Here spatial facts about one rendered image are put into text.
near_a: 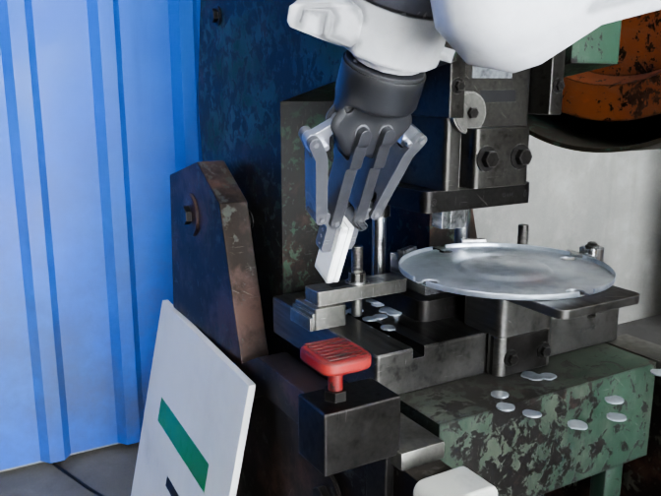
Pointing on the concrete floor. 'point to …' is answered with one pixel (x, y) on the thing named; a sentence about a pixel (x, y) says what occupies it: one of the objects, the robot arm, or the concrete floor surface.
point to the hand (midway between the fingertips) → (333, 247)
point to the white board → (192, 415)
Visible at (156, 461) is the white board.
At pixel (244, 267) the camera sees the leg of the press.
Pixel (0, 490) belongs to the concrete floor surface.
